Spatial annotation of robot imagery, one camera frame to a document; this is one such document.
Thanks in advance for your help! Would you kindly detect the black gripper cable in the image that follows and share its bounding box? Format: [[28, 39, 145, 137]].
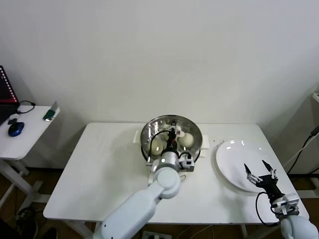
[[255, 191, 281, 227], [147, 131, 170, 164]]

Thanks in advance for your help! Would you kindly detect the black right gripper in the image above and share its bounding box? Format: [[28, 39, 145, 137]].
[[243, 160, 285, 203]]

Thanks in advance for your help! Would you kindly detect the blue computer mouse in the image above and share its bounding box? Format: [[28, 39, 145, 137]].
[[7, 121, 25, 137]]

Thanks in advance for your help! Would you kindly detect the round white plate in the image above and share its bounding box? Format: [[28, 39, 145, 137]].
[[215, 139, 277, 193]]

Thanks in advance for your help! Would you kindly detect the coiled black floor cable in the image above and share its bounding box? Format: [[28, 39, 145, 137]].
[[15, 208, 37, 227]]

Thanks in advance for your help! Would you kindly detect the white electric cooker base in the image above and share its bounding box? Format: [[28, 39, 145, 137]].
[[134, 129, 210, 184]]

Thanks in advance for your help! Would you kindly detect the black looped usb cable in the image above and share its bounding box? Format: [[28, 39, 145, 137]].
[[16, 101, 35, 115]]

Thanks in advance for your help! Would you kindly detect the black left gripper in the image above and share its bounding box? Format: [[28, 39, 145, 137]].
[[166, 120, 179, 152]]

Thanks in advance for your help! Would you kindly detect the white power strip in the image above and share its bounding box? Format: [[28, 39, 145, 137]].
[[149, 231, 172, 239]]

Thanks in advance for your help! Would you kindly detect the black laptop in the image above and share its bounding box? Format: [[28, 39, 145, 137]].
[[0, 66, 19, 125]]

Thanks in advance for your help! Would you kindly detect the green circuit board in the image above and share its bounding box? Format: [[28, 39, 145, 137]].
[[42, 109, 56, 122]]

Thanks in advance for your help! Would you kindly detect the white work table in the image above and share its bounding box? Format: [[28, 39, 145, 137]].
[[42, 121, 310, 239]]

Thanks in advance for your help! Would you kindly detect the white side table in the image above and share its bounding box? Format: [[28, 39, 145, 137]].
[[0, 106, 60, 207]]

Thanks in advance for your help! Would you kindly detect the black wall cable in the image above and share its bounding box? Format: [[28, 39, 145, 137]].
[[286, 125, 319, 175]]

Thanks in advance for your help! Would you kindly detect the round glass pot lid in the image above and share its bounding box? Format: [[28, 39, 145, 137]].
[[140, 114, 203, 162]]

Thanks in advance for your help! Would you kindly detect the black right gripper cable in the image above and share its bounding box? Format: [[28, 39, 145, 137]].
[[255, 191, 281, 227]]

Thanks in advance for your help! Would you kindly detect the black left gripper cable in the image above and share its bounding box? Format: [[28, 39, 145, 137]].
[[147, 131, 170, 164]]

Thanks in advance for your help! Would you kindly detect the stainless steel steamer basket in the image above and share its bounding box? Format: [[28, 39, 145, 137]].
[[140, 117, 203, 165]]

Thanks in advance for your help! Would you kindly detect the white wall cable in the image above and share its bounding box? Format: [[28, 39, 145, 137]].
[[284, 139, 319, 167]]

